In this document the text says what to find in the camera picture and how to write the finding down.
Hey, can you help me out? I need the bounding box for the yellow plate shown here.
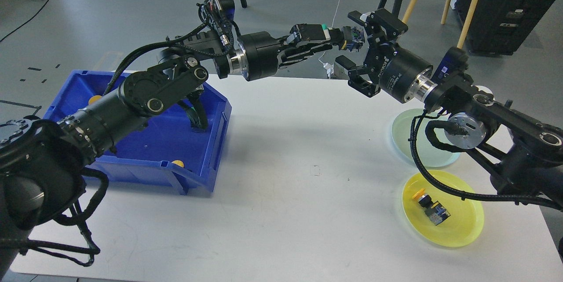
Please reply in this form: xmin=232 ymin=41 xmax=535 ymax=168
xmin=402 ymin=172 xmax=485 ymax=248

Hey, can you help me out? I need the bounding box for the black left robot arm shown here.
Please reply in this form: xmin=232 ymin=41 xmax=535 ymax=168
xmin=0 ymin=0 xmax=353 ymax=275

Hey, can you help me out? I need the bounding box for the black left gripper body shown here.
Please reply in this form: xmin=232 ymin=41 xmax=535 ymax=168
xmin=229 ymin=31 xmax=284 ymax=81

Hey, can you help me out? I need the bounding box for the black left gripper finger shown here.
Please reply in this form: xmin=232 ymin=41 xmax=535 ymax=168
xmin=288 ymin=23 xmax=345 ymax=47
xmin=278 ymin=44 xmax=333 ymax=70

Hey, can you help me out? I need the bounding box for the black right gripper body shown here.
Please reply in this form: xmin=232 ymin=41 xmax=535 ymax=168
xmin=367 ymin=41 xmax=434 ymax=103

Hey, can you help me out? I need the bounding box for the blue plastic bin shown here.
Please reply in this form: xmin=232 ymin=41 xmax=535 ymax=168
xmin=43 ymin=70 xmax=232 ymax=195

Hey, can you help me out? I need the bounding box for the green push button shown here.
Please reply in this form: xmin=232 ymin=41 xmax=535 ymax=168
xmin=321 ymin=24 xmax=365 ymax=51

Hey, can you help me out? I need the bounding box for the black cabinet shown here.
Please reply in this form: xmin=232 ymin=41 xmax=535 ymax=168
xmin=466 ymin=0 xmax=555 ymax=55

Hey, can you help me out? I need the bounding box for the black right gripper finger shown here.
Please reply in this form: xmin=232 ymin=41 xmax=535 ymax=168
xmin=335 ymin=55 xmax=380 ymax=98
xmin=347 ymin=8 xmax=408 ymax=47

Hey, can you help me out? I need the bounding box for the light green plate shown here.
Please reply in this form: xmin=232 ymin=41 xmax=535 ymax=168
xmin=390 ymin=108 xmax=460 ymax=169

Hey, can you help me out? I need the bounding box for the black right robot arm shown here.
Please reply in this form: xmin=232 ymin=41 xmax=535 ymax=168
xmin=336 ymin=9 xmax=562 ymax=211

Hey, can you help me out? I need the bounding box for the black floor cable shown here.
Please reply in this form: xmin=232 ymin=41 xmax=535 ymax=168
xmin=0 ymin=0 xmax=96 ymax=43

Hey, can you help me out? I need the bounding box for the white power adapter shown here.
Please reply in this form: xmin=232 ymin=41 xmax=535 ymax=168
xmin=322 ymin=63 xmax=340 ymax=79

